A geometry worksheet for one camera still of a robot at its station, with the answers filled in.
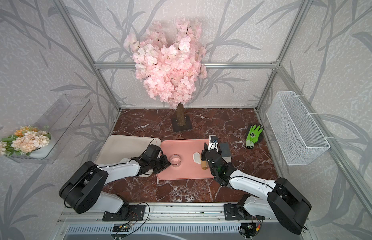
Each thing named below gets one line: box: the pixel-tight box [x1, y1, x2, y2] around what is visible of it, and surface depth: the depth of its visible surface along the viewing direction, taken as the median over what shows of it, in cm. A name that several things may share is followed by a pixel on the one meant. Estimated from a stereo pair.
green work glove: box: [245, 124, 264, 149], surface depth 104 cm
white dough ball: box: [193, 152, 201, 165], surface depth 92 cm
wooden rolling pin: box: [201, 160, 209, 170], surface depth 89 cm
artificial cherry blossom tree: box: [124, 17, 208, 126], surface depth 66 cm
